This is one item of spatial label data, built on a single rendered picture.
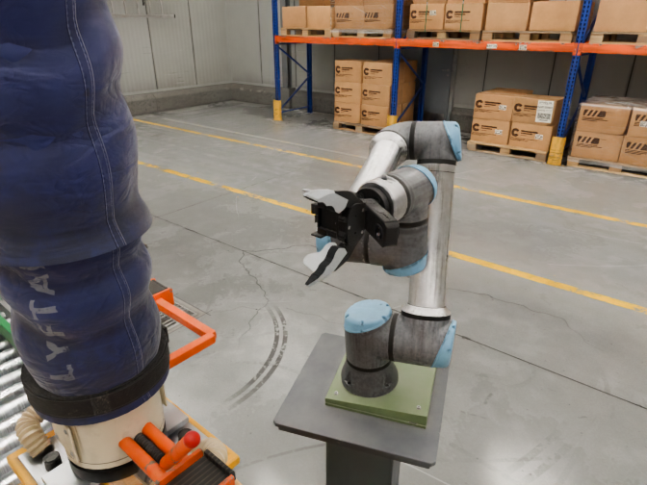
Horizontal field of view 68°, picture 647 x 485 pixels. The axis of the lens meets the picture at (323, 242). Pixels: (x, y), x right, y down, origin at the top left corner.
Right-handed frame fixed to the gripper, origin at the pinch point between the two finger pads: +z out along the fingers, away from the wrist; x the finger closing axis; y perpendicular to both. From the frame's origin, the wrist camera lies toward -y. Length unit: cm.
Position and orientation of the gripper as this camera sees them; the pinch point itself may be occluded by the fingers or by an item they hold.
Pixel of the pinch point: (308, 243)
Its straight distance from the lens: 72.3
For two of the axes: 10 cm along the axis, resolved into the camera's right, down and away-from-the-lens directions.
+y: -7.6, -2.7, 5.9
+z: -6.5, 3.2, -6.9
